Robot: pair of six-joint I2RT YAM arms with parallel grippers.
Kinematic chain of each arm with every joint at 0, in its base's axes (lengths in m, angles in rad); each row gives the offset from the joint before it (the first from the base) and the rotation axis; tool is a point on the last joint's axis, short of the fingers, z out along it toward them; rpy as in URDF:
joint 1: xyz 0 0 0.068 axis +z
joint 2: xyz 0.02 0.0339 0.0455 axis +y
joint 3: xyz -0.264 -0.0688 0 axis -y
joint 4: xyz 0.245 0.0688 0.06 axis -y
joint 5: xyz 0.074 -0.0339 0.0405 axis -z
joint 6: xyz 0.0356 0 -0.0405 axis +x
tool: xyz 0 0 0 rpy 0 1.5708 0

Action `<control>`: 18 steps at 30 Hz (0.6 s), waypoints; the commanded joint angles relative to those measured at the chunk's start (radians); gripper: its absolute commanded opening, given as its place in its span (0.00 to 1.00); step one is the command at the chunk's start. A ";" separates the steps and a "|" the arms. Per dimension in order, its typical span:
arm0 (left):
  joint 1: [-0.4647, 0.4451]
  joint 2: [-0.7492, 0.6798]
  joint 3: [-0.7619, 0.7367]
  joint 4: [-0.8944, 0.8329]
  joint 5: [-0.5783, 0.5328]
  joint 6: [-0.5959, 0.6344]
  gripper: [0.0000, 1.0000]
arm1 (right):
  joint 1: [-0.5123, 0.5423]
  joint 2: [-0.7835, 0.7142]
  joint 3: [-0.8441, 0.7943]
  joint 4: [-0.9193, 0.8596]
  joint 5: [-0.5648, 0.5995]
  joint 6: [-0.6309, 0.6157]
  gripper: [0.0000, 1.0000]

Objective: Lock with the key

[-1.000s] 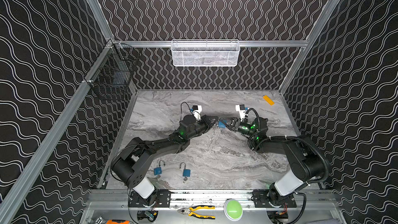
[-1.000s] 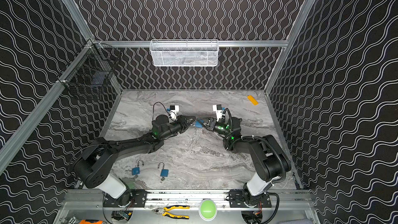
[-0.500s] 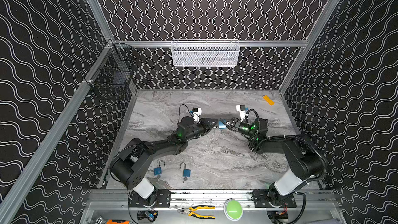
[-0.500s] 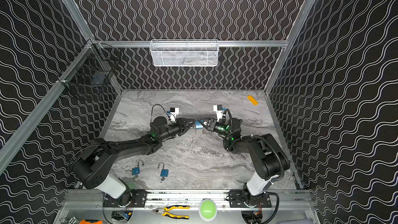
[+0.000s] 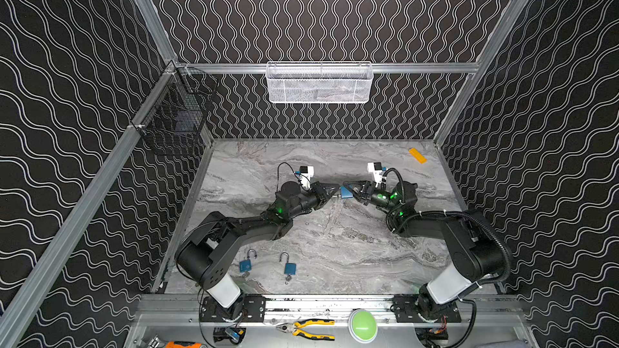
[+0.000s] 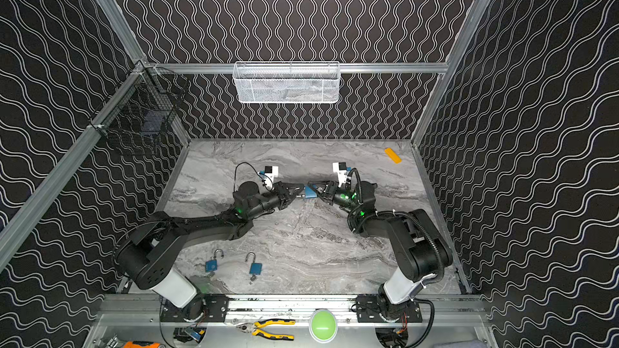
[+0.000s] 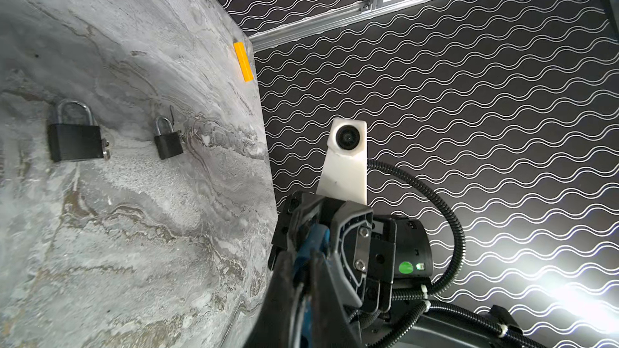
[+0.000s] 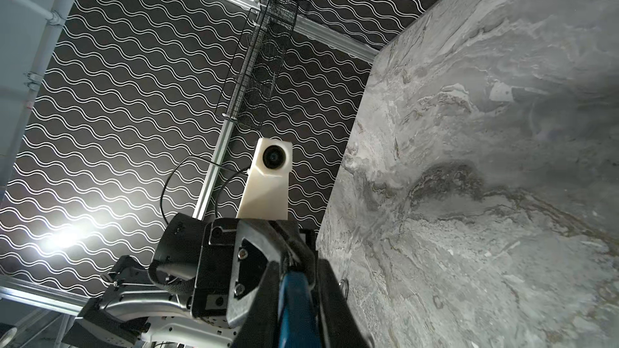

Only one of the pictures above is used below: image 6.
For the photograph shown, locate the blue padlock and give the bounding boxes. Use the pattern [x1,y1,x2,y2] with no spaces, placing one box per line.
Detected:
[245,251,262,285]
[304,186,317,199]
[205,248,225,278]

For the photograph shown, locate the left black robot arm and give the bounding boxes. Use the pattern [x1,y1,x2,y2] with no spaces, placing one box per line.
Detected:
[113,181,305,322]

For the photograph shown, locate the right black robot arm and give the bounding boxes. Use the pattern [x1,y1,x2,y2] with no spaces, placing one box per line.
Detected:
[306,169,453,321]

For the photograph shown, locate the yellow block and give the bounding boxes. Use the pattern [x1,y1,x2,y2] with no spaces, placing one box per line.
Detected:
[385,148,401,164]

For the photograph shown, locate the green round button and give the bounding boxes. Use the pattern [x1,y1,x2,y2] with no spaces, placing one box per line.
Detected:
[309,309,338,344]

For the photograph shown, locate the green circuit board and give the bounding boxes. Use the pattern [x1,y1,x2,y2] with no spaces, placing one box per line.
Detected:
[173,327,206,345]

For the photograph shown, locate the orange tool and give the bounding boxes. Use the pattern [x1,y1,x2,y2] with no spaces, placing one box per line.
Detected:
[122,341,162,348]

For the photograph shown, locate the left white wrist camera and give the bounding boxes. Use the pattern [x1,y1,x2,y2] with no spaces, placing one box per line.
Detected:
[259,166,279,190]

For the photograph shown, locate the white wire basket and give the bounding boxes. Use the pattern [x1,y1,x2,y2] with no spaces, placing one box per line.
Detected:
[232,61,342,104]

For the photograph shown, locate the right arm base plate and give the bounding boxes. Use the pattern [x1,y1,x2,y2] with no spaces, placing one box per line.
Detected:
[351,294,422,323]

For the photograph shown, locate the yellow handled pliers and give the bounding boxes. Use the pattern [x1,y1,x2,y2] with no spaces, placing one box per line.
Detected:
[236,318,297,342]

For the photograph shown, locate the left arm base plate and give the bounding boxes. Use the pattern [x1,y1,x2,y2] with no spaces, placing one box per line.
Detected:
[160,293,230,324]

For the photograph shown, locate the black wire basket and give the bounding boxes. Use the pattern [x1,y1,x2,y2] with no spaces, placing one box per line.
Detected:
[93,61,190,157]

